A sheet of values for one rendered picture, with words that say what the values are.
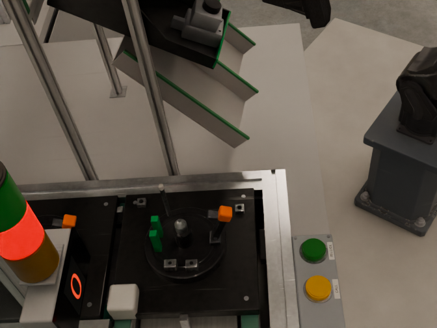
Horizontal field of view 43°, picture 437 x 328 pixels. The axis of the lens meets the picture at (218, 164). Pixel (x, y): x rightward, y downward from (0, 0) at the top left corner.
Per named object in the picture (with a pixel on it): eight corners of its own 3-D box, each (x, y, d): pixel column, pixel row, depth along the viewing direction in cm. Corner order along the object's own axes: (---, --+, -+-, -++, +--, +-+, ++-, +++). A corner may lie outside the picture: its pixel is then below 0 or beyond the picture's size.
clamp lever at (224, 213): (220, 232, 93) (232, 206, 88) (220, 241, 92) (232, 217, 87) (199, 228, 93) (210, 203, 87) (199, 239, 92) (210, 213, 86)
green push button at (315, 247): (324, 243, 95) (324, 237, 94) (326, 263, 93) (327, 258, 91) (300, 244, 96) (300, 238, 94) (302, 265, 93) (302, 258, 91)
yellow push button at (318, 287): (329, 280, 91) (330, 274, 89) (331, 302, 88) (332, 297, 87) (304, 281, 91) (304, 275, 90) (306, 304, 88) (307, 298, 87)
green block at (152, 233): (162, 245, 94) (157, 229, 90) (161, 252, 93) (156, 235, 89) (155, 246, 94) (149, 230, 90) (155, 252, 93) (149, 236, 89)
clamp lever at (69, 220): (73, 239, 96) (77, 215, 90) (71, 249, 94) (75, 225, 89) (51, 235, 95) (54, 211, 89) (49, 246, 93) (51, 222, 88)
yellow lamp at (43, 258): (63, 243, 63) (49, 218, 60) (54, 282, 60) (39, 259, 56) (21, 245, 64) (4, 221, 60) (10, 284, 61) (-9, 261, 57)
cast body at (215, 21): (218, 31, 96) (232, 0, 91) (216, 49, 94) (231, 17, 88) (172, 17, 94) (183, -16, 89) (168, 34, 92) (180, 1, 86)
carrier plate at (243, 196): (254, 193, 104) (253, 187, 102) (259, 315, 88) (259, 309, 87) (128, 200, 106) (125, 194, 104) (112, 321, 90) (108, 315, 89)
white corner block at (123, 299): (142, 293, 93) (136, 282, 90) (139, 319, 90) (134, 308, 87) (114, 295, 93) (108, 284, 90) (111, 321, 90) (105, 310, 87)
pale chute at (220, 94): (244, 101, 114) (259, 90, 111) (234, 149, 106) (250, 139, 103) (131, 17, 103) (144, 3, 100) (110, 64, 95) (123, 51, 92)
